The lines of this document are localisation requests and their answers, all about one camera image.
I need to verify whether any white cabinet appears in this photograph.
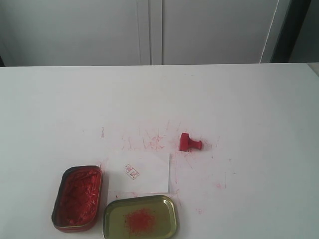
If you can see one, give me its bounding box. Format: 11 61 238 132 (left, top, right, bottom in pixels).
0 0 291 66

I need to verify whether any white paper sheet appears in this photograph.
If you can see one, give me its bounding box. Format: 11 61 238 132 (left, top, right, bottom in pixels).
107 151 170 193

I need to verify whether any red stamp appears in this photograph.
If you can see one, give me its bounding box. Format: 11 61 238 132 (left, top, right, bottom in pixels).
179 132 203 152

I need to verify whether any dark vertical post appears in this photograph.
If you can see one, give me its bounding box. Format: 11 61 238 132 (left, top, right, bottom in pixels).
270 0 312 63

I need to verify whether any gold tin lid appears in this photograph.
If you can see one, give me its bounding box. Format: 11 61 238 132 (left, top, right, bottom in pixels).
102 195 178 239

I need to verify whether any red ink paste tin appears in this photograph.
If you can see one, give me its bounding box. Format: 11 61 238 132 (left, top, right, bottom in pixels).
51 165 103 233

